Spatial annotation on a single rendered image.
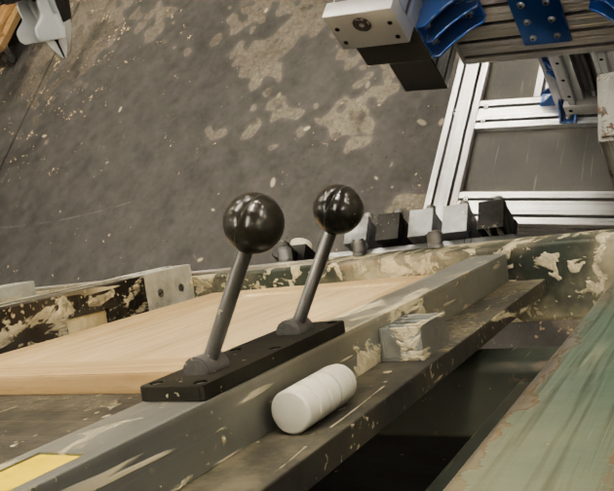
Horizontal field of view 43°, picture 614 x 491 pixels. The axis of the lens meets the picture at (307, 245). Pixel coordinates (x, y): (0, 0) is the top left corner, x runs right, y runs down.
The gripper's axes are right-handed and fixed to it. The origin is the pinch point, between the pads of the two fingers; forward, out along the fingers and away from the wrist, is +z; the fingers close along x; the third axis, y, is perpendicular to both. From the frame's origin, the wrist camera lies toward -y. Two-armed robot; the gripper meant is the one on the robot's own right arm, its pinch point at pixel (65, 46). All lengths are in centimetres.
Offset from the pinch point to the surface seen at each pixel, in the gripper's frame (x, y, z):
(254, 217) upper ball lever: 61, 46, -2
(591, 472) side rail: 83, 61, -2
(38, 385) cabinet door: 26, 45, 19
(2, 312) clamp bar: 2.5, 30.7, 23.2
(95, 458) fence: 59, 62, 2
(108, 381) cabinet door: 35, 43, 18
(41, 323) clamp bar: 2.4, 26.7, 28.5
